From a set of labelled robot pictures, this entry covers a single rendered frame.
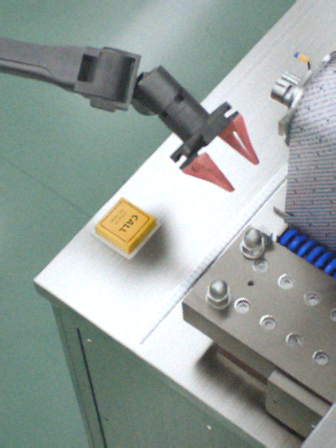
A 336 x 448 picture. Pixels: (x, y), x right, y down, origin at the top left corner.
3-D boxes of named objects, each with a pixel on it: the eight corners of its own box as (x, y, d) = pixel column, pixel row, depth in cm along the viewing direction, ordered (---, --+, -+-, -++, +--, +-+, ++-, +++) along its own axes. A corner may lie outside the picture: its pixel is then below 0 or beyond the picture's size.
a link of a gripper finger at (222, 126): (228, 191, 177) (183, 146, 176) (257, 159, 179) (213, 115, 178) (246, 181, 170) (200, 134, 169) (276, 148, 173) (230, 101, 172)
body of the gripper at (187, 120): (176, 167, 175) (140, 131, 174) (219, 121, 178) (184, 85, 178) (192, 155, 169) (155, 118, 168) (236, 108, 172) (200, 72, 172)
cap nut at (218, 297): (216, 282, 171) (215, 266, 167) (236, 296, 169) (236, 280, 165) (200, 300, 169) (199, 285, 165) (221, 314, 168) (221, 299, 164)
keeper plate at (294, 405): (273, 400, 174) (276, 368, 164) (330, 439, 170) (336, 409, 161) (263, 412, 173) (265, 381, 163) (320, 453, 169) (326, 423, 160)
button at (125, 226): (123, 203, 194) (122, 195, 192) (156, 225, 191) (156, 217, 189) (95, 233, 191) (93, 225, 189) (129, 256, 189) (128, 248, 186)
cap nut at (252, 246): (249, 233, 175) (250, 216, 171) (270, 246, 173) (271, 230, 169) (234, 250, 173) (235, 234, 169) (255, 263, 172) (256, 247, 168)
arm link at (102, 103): (89, 103, 169) (104, 45, 170) (83, 112, 181) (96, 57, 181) (171, 124, 171) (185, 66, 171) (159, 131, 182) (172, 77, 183)
